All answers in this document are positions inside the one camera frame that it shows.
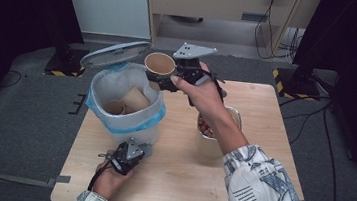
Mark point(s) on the metal bowl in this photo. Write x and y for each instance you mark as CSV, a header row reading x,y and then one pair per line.
x,y
235,116

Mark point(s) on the white cabinet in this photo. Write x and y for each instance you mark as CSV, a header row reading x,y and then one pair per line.
x,y
106,2

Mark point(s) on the black stand base striped tape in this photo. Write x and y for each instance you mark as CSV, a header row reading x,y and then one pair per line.
x,y
66,63
297,84

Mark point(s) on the reddish food scraps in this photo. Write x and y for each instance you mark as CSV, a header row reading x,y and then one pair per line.
x,y
204,126

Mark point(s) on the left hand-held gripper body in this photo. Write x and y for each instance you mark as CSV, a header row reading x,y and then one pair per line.
x,y
128,157

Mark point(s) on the person's left hand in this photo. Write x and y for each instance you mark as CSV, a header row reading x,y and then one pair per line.
x,y
109,182

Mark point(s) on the grey trash bin lid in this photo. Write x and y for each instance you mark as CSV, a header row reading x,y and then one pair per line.
x,y
114,55

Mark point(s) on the black tape marks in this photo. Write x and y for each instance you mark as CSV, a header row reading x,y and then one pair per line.
x,y
79,103

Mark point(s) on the brown paper cup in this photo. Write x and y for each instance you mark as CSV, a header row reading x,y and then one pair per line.
x,y
113,107
135,98
159,63

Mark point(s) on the person's right hand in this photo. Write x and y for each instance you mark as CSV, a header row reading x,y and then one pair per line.
x,y
205,100

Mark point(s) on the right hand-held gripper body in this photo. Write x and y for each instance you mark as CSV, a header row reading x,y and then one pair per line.
x,y
191,70

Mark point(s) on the black curtain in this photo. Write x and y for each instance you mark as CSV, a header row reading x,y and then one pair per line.
x,y
14,13
356,49

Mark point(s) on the white trash bin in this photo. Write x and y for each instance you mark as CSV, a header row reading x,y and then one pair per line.
x,y
139,133

